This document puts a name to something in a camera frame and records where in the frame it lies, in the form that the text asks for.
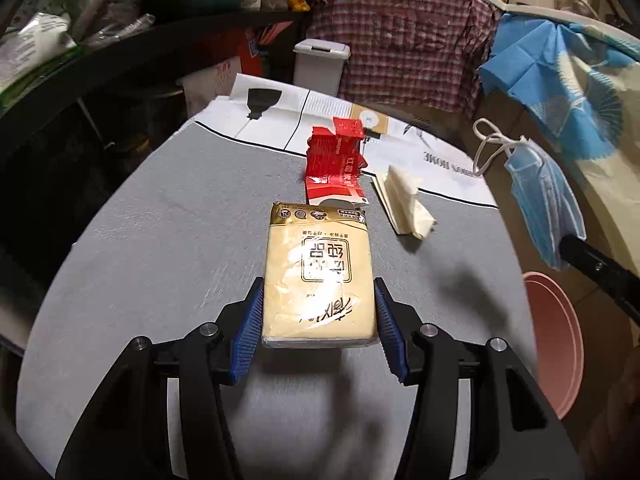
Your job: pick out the pink round basin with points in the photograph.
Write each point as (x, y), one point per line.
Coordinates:
(559, 344)

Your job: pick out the red plaid shirt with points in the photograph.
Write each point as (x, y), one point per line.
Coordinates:
(410, 51)

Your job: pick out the black metal shelf rack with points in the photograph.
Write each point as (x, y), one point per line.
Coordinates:
(76, 126)

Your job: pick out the cream paper napkin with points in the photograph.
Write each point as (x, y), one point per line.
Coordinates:
(398, 192)

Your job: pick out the cream counter cover cloth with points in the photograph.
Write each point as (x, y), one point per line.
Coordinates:
(611, 173)

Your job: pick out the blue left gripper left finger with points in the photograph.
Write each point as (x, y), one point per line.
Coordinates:
(246, 330)

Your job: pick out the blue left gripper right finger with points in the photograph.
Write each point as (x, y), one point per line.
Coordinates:
(391, 338)

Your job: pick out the beige tissue pack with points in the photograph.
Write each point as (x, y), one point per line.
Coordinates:
(318, 289)

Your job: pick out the red orange plastic bag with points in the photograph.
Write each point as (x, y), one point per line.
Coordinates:
(235, 60)

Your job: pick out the red torn carton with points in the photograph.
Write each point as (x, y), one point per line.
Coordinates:
(334, 163)

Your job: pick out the light blue surgical mask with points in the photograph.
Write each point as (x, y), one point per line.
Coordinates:
(547, 203)

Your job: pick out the person's right hand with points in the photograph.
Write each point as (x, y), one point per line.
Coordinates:
(610, 450)

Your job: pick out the white plastic trash bin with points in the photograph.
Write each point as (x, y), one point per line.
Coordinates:
(319, 65)

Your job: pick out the blue patterned cloth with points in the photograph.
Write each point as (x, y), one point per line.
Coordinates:
(533, 61)

